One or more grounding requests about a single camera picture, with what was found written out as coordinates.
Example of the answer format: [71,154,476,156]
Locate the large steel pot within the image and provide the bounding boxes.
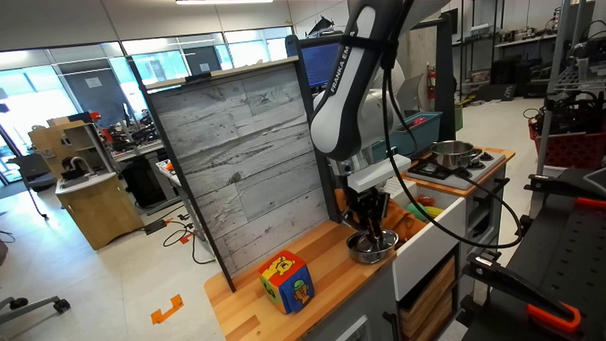
[431,139,487,171]

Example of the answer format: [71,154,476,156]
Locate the red tool cart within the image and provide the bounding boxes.
[529,91,606,173]

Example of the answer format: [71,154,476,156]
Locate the small silver pot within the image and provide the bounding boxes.
[345,228,402,265]

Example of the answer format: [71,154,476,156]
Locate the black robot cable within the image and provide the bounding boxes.
[378,63,529,252]

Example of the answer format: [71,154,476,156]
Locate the black orange clamp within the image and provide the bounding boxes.
[463,250,586,339]
[523,173,606,214]

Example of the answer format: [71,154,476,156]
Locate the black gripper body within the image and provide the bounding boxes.
[344,186,395,233]

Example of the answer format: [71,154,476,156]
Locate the toy oven cabinet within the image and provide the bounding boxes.
[463,159,510,267]

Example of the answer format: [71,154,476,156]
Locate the chair base with wheels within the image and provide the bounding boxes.
[0,294,73,328]

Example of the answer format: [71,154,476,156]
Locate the colourful soft toy cube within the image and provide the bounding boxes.
[258,248,317,317]

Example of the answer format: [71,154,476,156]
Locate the wooden cabinet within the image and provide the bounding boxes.
[56,169,147,252]

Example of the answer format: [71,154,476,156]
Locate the floor cables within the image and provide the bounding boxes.
[143,211,217,267]

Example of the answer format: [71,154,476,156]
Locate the white sink basin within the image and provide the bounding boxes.
[387,178,470,301]

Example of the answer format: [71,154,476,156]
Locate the red fire extinguisher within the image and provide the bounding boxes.
[425,63,440,103]

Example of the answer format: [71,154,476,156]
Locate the teal plastic bin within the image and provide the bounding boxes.
[378,110,446,165]

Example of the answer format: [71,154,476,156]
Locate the toy stove top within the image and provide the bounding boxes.
[404,144,508,192]

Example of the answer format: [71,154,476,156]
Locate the gray wood plank panel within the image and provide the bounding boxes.
[143,55,332,294]

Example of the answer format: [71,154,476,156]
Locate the wooden drawer stack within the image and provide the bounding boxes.
[397,254,461,341]

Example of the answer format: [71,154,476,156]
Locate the dark wall monitor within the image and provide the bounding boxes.
[183,44,224,78]

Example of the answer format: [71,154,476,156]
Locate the orange floor bracket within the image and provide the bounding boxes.
[150,292,186,326]

